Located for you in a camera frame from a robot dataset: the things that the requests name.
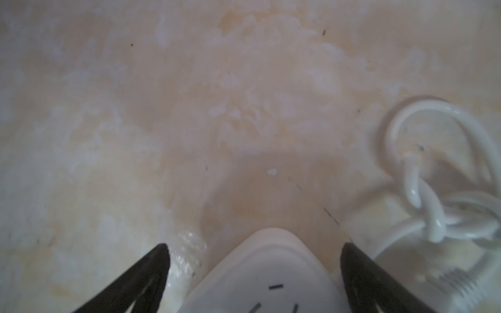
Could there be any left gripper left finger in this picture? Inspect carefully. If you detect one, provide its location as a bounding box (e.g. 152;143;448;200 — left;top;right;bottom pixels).
76;243;170;312

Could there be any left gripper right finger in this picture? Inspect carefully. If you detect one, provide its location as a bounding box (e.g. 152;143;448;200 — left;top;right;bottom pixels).
340;243;434;313

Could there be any white square power strip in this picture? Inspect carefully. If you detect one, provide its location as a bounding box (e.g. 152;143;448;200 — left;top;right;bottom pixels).
180;228;350;312

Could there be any white cord of square strips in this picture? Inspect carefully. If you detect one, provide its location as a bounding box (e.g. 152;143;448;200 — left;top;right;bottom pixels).
367;98;501;313

